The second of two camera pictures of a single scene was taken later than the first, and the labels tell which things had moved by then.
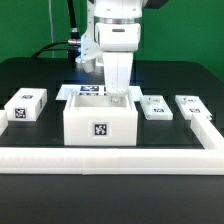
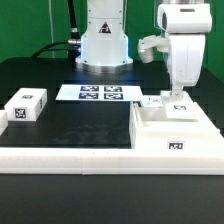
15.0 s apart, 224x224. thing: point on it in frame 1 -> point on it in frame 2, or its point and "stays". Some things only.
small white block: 193,104 -> 181,107
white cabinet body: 99,121 -> 150,129
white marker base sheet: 66,91 stays
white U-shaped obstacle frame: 84,160 stays
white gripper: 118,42 -> 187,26
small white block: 155,107 stays
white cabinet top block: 26,104 stays
